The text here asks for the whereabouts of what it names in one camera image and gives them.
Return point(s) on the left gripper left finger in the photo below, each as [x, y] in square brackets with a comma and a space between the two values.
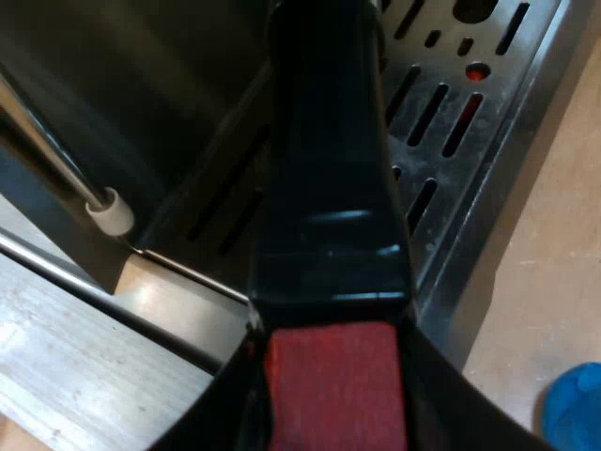
[235, 394]

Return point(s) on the bright blue tamper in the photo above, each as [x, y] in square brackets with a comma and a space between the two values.
[575, 409]

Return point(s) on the steel espresso machine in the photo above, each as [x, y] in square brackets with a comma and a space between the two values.
[469, 155]

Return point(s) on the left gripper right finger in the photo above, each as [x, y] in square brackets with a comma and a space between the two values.
[446, 404]

